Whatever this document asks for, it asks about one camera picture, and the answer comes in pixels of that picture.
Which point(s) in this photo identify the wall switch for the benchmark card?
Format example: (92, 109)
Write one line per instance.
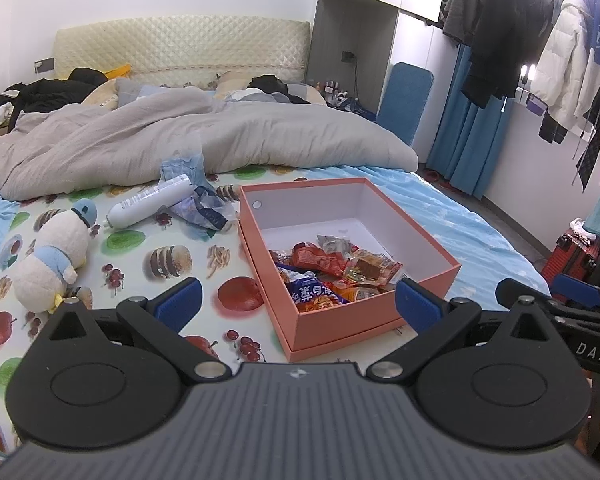
(44, 65)

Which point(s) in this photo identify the red brown snack packet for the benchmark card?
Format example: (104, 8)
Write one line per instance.
(315, 257)

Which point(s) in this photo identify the wall socket with plug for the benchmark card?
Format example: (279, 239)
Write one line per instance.
(348, 56)

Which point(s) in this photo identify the red suitcase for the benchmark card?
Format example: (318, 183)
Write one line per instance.
(575, 260)

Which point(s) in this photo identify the light blue bed sheet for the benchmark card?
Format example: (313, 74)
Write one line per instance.
(475, 230)

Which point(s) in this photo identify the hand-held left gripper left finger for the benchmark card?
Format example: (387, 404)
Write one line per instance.
(180, 302)

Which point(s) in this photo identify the cream quilted headboard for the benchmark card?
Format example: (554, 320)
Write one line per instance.
(180, 47)

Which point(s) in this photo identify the pillow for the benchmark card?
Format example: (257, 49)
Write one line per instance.
(230, 85)

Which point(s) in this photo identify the grey wardrobe cabinet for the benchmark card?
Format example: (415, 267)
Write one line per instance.
(370, 20)

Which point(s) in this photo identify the crumpled lavender plastic wrapper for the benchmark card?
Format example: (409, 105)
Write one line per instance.
(205, 210)

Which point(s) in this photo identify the blue curtain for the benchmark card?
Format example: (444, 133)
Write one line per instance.
(470, 130)

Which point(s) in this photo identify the blue snack packet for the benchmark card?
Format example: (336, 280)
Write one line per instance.
(312, 292)

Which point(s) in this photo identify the hanging grey striped garment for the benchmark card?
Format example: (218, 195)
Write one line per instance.
(465, 5)

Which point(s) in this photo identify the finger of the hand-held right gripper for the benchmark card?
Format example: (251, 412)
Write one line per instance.
(577, 287)
(507, 290)

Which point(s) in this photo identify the black clothing on pillow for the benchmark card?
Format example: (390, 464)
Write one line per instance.
(275, 87)

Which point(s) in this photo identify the grey duvet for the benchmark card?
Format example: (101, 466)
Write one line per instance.
(180, 140)

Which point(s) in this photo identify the clear packet of brown strips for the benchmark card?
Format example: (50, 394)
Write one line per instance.
(375, 266)

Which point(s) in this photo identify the white tube bottle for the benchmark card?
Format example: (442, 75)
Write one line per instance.
(145, 202)

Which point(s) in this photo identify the plush penguin toy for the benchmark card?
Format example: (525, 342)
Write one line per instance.
(50, 255)

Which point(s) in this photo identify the red slippers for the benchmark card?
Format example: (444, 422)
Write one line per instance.
(437, 178)

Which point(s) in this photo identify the grey clear snack packet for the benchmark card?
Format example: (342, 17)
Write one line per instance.
(337, 244)

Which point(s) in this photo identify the small bottles on nightstand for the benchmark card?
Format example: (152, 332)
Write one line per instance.
(335, 89)

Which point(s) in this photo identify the pile of dark clothes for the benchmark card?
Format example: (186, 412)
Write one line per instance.
(50, 92)

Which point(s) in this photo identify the hanging black jacket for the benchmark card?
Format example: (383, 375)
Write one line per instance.
(510, 30)

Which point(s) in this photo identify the yellow cloth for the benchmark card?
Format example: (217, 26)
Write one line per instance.
(117, 71)

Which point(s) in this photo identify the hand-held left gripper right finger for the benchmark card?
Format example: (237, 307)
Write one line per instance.
(417, 305)

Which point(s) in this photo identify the hanging white puffer jacket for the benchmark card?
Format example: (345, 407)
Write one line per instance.
(565, 75)

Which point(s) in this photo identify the crumpled blue plastic bag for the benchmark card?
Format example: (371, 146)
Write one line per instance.
(182, 170)

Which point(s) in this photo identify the blue chair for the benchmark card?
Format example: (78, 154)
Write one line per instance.
(405, 100)

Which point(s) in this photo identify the pink cardboard box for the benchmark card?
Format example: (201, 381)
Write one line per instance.
(350, 210)

